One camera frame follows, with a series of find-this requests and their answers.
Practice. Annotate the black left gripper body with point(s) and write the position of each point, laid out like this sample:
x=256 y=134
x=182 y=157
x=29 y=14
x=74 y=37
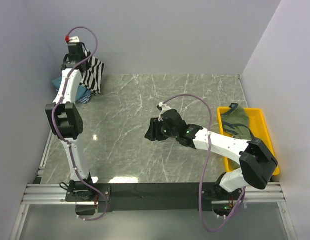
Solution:
x=83 y=57

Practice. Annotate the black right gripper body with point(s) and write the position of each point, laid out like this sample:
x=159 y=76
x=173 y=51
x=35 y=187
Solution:
x=160 y=129

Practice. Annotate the black white striped tank top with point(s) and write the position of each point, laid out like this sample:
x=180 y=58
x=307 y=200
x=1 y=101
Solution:
x=92 y=77

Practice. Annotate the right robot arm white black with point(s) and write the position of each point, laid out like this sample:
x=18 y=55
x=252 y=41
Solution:
x=256 y=162

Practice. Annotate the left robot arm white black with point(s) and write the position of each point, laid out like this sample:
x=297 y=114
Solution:
x=66 y=122

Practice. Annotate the folded blue striped tank top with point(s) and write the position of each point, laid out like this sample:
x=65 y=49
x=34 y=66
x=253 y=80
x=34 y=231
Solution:
x=85 y=98

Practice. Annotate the dark green garment in bin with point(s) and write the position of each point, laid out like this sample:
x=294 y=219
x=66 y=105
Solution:
x=235 y=122

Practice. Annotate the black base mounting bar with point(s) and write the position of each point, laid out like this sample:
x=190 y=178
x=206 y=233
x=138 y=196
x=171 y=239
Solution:
x=118 y=197

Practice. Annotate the yellow plastic bin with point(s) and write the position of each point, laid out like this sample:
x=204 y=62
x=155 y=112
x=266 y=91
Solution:
x=257 y=125

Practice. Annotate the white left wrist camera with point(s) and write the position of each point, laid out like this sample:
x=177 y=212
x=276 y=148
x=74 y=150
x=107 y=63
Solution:
x=71 y=40

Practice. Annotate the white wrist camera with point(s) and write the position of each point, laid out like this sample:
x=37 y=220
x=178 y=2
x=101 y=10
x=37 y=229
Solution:
x=71 y=40
x=162 y=108

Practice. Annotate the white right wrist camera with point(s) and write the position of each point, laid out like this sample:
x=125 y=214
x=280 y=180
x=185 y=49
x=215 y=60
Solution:
x=162 y=108

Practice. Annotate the aluminium frame rail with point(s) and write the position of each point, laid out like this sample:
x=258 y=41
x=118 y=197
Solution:
x=37 y=194

